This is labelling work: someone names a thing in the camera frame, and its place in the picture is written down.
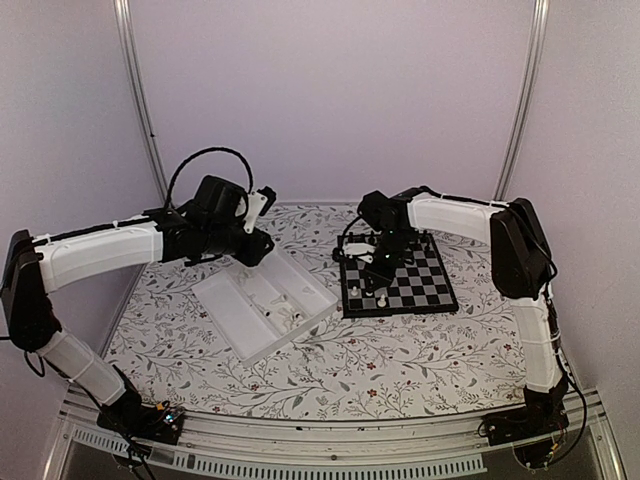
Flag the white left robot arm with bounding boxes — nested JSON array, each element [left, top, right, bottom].
[[1, 175, 276, 434]]

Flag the aluminium frame post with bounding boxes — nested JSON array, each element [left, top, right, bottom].
[[493, 0, 550, 201], [113, 0, 169, 201]]

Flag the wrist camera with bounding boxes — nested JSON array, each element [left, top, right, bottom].
[[332, 242, 375, 263], [243, 186, 277, 234]]

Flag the black and silver chessboard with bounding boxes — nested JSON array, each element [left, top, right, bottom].
[[338, 235, 459, 318]]

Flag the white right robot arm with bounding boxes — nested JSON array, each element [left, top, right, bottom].
[[357, 186, 568, 436]]

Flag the black chess pieces back row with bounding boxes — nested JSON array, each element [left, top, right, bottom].
[[409, 231, 432, 249]]

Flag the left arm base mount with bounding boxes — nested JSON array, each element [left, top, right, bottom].
[[97, 391, 186, 445]]

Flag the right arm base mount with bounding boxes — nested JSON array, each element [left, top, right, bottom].
[[477, 388, 569, 470]]

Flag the white plastic tray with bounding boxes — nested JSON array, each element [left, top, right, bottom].
[[192, 249, 338, 367]]

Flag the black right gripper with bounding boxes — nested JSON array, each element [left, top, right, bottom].
[[362, 230, 412, 293]]

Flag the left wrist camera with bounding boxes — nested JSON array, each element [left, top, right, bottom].
[[243, 186, 277, 234]]

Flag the left aluminium frame post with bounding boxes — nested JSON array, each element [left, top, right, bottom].
[[113, 0, 169, 201]]

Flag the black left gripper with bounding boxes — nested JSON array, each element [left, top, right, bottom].
[[203, 222, 274, 267]]

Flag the front aluminium rail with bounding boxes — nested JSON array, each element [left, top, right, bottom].
[[43, 389, 631, 479]]

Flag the floral patterned table mat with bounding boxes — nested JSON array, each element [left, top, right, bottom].
[[89, 201, 561, 420]]

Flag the right aluminium frame post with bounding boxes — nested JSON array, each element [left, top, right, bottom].
[[493, 0, 550, 201]]

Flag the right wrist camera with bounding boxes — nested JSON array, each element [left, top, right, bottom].
[[332, 242, 375, 263]]

